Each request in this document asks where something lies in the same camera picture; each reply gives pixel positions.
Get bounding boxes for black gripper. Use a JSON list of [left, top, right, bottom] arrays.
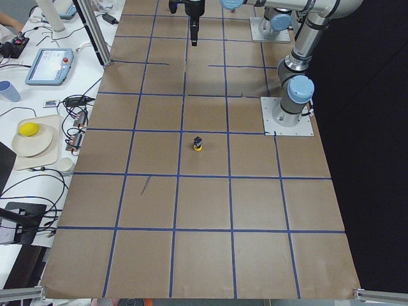
[[168, 0, 205, 47]]

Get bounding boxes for yellow push button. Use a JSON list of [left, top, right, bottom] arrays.
[[193, 136, 203, 152]]

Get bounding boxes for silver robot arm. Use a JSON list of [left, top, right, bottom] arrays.
[[220, 0, 362, 128], [168, 0, 292, 47]]

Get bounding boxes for black power adapter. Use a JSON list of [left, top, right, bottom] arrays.
[[102, 13, 119, 25]]

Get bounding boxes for blue teach pendant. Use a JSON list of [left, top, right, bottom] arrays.
[[25, 48, 74, 86], [54, 0, 77, 20]]

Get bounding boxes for white cardboard tube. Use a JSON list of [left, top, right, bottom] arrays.
[[36, 0, 65, 33]]

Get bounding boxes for small colourful remote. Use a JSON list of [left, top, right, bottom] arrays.
[[43, 99, 60, 108]]

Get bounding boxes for white paper cup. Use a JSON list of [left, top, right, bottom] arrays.
[[57, 157, 75, 175]]

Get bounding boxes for yellow lemon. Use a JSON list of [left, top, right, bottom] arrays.
[[18, 122, 40, 137]]

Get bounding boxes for beige rectangular tray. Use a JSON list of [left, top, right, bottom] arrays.
[[11, 115, 61, 170]]

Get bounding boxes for light blue plastic cup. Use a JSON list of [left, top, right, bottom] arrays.
[[0, 80, 20, 102]]

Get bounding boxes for beige round plate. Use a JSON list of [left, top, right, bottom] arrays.
[[11, 124, 53, 157]]

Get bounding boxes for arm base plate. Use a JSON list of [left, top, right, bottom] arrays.
[[261, 97, 314, 136], [250, 15, 291, 43]]

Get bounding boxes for aluminium frame post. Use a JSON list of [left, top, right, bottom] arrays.
[[73, 0, 112, 67]]

